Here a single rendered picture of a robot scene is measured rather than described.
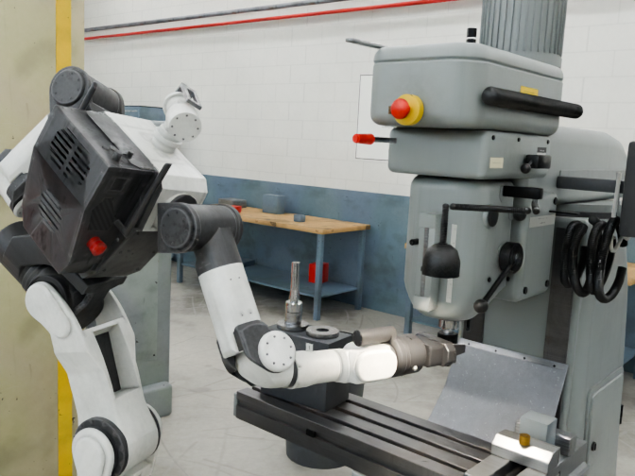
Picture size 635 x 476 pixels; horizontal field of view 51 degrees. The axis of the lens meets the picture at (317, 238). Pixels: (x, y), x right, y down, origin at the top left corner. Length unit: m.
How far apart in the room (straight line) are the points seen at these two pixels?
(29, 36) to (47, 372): 1.29
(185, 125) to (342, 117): 5.77
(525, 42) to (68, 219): 1.08
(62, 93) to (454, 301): 0.94
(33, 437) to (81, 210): 1.79
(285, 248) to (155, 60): 3.34
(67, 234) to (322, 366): 0.56
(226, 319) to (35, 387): 1.74
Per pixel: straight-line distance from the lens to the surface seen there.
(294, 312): 1.86
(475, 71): 1.33
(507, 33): 1.71
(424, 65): 1.36
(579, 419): 1.98
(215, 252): 1.29
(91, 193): 1.31
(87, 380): 1.60
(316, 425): 1.77
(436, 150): 1.44
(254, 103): 8.01
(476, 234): 1.46
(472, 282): 1.48
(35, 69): 2.77
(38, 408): 2.97
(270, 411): 1.87
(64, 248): 1.41
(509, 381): 1.94
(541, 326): 1.91
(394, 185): 6.71
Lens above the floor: 1.69
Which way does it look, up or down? 8 degrees down
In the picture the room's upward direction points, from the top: 3 degrees clockwise
